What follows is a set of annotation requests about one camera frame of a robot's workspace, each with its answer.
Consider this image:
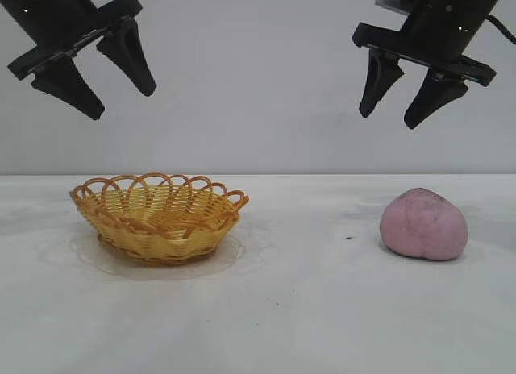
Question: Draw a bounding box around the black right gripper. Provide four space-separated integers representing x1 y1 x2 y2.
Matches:
352 0 497 130

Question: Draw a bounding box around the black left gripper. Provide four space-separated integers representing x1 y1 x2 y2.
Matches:
0 0 158 121

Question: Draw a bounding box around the pink peach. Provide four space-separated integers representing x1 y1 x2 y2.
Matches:
380 187 469 263

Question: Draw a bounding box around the yellow woven wicker basket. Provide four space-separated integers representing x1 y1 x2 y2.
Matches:
69 172 250 267

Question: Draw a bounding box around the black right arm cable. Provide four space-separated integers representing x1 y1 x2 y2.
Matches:
485 14 516 47

